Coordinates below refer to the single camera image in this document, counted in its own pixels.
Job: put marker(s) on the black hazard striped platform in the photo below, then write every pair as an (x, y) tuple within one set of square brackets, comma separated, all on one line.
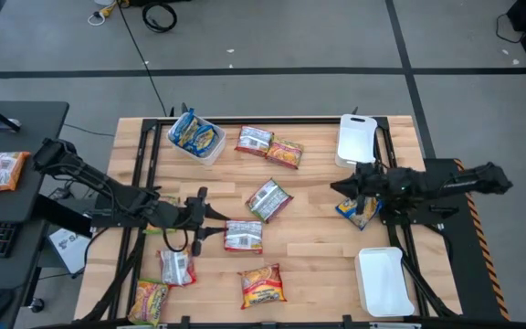
[(468, 256)]

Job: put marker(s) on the black office desk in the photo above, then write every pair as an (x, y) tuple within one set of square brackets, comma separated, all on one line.
[(25, 123)]

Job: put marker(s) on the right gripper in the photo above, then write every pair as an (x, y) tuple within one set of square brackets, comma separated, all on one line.
[(370, 183)]

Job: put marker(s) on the red beef noodle pack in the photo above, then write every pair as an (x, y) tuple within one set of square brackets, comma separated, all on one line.
[(244, 236), (254, 141), (262, 285), (176, 267)]

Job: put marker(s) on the orange noodle pack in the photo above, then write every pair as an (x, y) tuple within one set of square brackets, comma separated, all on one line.
[(7, 169)]

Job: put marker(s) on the white printed box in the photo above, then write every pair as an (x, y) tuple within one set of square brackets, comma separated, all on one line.
[(69, 249)]

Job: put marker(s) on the yellow packet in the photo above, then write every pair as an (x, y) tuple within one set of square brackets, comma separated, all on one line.
[(148, 301)]

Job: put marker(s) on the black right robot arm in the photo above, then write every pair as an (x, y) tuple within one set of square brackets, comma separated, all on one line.
[(450, 180)]

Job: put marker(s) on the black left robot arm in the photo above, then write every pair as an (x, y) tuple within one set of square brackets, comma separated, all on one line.
[(85, 176)]

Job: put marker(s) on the blue soy sauce noodle pack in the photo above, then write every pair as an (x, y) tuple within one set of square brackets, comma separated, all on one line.
[(181, 128), (192, 132), (347, 212), (206, 141)]

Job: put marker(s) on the black chair caster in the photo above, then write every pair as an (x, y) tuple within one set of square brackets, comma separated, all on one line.
[(37, 305)]

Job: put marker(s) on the black power strip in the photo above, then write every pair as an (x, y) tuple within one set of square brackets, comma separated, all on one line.
[(58, 194)]

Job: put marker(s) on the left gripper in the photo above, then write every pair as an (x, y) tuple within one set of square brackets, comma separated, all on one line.
[(196, 219)]

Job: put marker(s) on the white plastic bin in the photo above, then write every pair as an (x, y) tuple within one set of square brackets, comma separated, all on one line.
[(213, 157), (384, 283), (356, 141)]

